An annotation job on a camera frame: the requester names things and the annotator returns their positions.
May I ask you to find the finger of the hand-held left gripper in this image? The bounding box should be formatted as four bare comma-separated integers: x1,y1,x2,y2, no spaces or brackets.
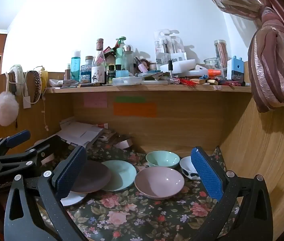
0,135,68,174
0,130,31,156

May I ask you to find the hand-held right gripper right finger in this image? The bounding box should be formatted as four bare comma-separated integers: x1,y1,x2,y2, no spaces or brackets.
190,146,274,241

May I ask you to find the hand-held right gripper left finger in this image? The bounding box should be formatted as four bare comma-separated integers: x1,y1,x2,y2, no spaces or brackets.
4,145,92,241

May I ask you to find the white plate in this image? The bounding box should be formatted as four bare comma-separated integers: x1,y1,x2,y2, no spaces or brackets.
60,191,87,207

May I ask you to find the mint green plate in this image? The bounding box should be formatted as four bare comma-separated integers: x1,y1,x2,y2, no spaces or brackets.
100,160,137,192

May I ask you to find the brown plate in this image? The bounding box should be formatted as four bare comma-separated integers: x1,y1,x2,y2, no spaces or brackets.
70,160,112,194

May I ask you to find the white bowl with black spots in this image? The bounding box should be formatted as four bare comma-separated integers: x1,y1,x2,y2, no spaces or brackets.
179,156,201,180

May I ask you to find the white fluffy pompom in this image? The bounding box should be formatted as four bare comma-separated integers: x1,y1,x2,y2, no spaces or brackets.
0,92,19,127

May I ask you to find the stack of white papers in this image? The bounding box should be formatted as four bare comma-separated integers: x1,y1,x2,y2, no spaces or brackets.
57,120,105,147

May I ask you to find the mint green bowl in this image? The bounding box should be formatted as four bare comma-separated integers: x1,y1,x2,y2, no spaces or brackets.
146,151,181,169

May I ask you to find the pink bowl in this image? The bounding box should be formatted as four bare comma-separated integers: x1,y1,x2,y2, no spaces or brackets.
134,167,185,201

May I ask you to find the white folded card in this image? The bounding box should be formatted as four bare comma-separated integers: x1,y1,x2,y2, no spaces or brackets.
113,141,133,150

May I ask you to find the white fluffy headband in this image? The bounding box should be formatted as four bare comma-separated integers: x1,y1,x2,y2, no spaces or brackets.
9,65,25,96

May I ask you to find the yellow headband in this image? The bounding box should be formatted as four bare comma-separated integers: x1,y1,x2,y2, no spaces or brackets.
40,66,49,93

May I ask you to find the white stapler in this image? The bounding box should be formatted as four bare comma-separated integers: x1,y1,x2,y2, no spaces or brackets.
57,80,78,88

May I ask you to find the dark floral tablecloth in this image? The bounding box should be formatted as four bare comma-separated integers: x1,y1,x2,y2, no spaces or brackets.
35,128,240,241

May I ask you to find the pink paper note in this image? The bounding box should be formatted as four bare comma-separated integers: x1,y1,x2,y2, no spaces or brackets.
84,93,107,108

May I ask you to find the orange paper note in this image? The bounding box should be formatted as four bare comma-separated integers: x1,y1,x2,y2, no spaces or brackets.
113,102,158,117

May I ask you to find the teal liquid bottle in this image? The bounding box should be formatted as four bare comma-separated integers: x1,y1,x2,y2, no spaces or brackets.
71,51,82,82

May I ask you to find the red comb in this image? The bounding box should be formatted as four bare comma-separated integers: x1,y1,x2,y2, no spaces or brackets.
179,78,197,89

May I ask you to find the blue glass bottle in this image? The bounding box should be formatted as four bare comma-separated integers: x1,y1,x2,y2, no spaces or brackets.
80,56,93,83

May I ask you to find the green paper note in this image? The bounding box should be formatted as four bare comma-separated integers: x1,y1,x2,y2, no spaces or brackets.
115,96,146,103

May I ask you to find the white tube with orange cap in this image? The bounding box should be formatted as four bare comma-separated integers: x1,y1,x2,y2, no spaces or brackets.
189,69,222,77

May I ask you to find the wooden shelf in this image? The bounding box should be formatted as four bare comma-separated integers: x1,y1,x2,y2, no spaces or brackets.
44,83,253,94

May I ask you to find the empty glass jar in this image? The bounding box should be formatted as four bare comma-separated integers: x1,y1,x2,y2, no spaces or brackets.
204,58,224,77

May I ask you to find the clear plastic container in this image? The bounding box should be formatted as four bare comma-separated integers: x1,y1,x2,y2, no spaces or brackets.
112,77,142,85

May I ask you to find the blue pencil sharpener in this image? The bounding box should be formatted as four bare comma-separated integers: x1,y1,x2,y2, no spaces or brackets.
226,56,245,81

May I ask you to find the tall illustrated glass bottle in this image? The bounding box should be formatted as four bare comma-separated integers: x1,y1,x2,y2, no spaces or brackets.
91,38,106,84

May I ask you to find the white box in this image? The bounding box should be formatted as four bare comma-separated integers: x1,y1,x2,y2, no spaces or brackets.
161,60,197,73

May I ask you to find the clear jar of pencils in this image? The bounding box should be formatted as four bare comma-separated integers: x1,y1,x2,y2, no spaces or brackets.
214,40,228,68

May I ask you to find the small model house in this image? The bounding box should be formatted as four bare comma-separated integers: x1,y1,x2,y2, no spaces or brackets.
103,46,116,67

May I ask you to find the doll head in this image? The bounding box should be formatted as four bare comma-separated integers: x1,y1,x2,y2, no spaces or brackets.
138,58,150,73

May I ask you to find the clear bottle with silver cap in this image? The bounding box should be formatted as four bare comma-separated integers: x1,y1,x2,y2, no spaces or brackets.
122,45,135,76

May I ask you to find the pink striped curtain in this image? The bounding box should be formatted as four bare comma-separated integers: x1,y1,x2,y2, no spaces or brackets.
192,0,284,113

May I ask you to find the green pump bottle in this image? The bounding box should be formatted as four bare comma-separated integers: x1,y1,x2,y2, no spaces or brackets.
115,37,127,71

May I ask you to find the toothbrush pack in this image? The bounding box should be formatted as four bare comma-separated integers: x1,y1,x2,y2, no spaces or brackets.
154,30,187,64

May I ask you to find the white cable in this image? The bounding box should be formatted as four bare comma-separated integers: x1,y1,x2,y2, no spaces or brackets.
41,90,49,131

